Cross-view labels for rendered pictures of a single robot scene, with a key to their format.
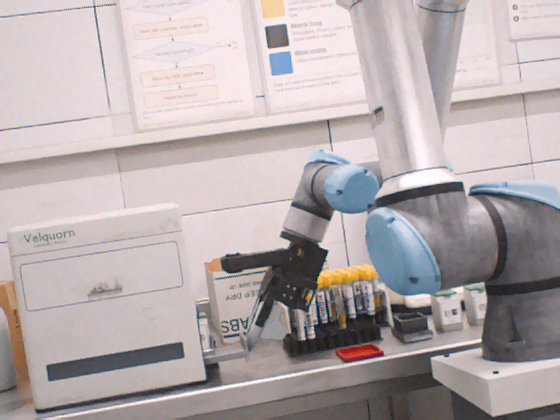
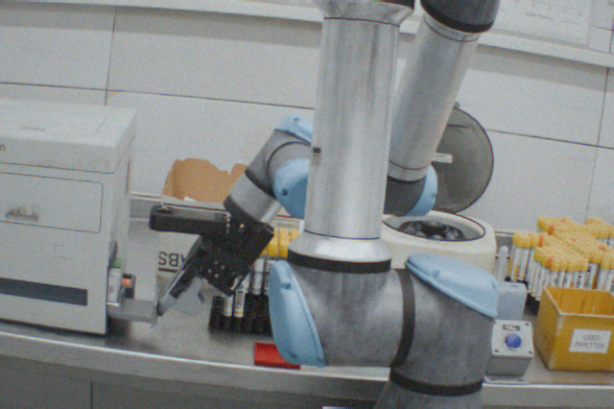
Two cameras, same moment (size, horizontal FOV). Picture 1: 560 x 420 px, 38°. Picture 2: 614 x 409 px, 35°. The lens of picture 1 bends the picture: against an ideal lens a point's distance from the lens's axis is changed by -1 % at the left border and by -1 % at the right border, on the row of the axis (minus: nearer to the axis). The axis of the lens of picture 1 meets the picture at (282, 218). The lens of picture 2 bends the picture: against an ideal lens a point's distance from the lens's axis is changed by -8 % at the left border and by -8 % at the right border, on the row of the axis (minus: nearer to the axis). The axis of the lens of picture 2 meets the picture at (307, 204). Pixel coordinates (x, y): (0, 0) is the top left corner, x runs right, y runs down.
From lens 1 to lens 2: 39 cm
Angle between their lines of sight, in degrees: 13
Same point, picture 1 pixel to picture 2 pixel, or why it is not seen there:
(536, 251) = (443, 355)
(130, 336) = (37, 268)
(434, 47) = (431, 69)
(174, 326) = (82, 272)
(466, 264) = (357, 353)
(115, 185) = (105, 44)
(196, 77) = not seen: outside the picture
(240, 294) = not seen: hidden behind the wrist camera
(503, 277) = (403, 369)
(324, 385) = (224, 381)
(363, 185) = not seen: hidden behind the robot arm
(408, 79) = (358, 128)
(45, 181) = (35, 25)
